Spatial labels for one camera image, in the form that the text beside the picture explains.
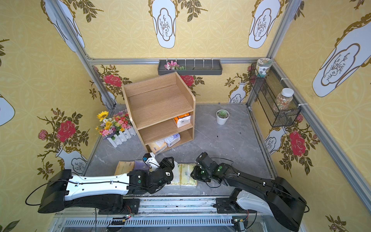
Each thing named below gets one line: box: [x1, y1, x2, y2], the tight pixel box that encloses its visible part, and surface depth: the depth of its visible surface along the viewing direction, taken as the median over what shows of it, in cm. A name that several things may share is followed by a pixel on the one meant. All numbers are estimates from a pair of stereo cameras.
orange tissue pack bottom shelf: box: [148, 140, 168, 155], surface depth 91 cm
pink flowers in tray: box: [164, 60, 185, 71], surface depth 89 cm
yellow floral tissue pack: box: [177, 162, 198, 186], surface depth 81 cm
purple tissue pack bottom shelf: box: [163, 133, 181, 148], surface depth 93 cm
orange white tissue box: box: [173, 112, 191, 129], surface depth 85 cm
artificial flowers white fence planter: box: [95, 109, 137, 148], surface depth 91 cm
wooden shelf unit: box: [121, 71, 196, 156], surface depth 83 cm
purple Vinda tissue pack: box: [133, 160, 150, 171], surface depth 85 cm
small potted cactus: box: [215, 109, 230, 125], surface depth 105 cm
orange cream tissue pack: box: [114, 160, 135, 176], surface depth 85 cm
